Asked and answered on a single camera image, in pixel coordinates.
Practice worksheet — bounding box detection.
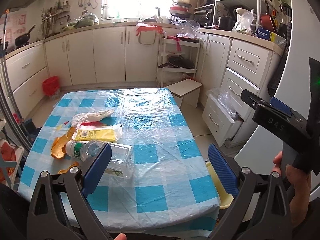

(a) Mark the small orange peel piece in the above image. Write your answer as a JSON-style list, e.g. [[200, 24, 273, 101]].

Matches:
[[57, 161, 79, 174]]

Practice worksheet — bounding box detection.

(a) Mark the large orange peel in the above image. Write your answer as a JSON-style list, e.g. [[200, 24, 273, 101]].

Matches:
[[50, 127, 76, 159]]

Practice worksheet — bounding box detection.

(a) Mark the clear plastic water bottle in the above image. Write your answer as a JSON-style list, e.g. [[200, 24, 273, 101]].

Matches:
[[64, 139, 134, 179]]

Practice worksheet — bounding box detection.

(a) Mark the yellow snack wrapper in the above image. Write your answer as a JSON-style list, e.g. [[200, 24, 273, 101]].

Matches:
[[72, 125, 123, 142]]

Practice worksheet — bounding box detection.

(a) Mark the yellow plastic trash bucket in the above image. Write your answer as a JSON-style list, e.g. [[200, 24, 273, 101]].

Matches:
[[206, 161, 234, 210]]

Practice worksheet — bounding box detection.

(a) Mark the red lined trash basket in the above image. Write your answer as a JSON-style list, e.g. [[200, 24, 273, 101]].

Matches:
[[42, 76, 60, 100]]

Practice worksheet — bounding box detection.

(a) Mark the person's right hand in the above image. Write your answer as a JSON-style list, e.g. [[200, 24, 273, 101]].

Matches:
[[285, 164, 311, 228]]

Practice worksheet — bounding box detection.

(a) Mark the open bottom drawer with bags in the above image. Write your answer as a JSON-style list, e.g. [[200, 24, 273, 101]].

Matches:
[[202, 88, 243, 147]]

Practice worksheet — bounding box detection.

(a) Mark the small white step stool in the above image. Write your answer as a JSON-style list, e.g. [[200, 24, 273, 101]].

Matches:
[[166, 79, 202, 108]]

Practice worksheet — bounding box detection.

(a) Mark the white bag on counter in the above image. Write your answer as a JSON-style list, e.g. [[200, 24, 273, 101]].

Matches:
[[232, 10, 255, 36]]

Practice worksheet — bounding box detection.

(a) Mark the dark wok on trolley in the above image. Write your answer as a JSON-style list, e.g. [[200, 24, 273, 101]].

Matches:
[[158, 55, 195, 69]]

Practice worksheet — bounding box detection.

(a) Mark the white narrow storage trolley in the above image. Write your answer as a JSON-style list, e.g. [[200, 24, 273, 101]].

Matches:
[[157, 31, 201, 87]]

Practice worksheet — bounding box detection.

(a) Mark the blue checkered plastic tablecloth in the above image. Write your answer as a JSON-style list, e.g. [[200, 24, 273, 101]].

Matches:
[[18, 88, 220, 239]]

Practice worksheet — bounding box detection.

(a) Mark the clear plastic bag on trolley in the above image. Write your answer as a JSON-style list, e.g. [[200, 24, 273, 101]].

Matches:
[[171, 16, 200, 38]]

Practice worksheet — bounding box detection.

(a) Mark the red bag on cabinet hanger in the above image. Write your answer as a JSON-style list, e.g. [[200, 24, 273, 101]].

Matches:
[[136, 23, 163, 36]]

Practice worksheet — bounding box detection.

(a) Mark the black frying pan on stove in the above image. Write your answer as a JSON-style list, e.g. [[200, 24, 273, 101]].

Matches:
[[15, 25, 36, 47]]

